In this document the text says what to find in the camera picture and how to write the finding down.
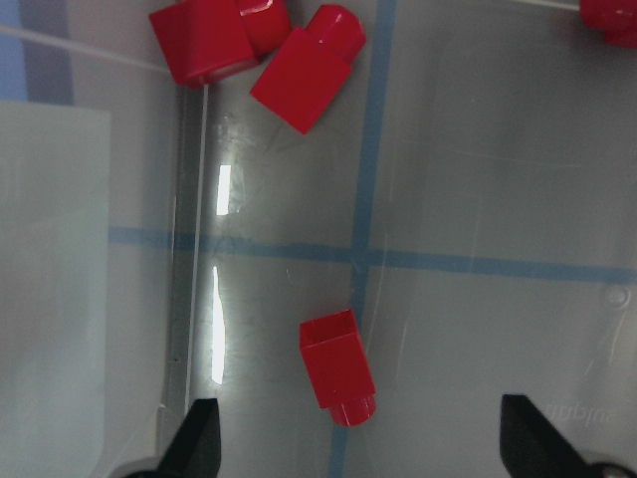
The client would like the clear plastic storage box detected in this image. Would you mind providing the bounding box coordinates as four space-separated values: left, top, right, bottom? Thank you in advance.
1 1 636 477

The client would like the red block with stud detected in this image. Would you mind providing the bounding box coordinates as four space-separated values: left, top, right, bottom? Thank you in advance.
299 310 376 427

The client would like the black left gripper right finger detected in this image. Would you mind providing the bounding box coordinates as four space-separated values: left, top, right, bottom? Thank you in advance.
500 394 636 478

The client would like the red block behind top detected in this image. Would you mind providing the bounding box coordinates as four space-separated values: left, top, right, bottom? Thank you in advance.
236 0 292 57

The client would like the red block tilted middle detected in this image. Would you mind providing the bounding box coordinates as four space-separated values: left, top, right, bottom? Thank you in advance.
250 4 366 134

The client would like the red block top right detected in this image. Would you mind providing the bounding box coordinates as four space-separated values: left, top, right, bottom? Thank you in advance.
579 0 636 49

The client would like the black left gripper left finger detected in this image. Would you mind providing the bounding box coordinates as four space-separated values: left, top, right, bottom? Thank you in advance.
132 398 222 478

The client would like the red block top left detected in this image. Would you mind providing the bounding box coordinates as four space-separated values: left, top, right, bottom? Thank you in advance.
149 0 258 89

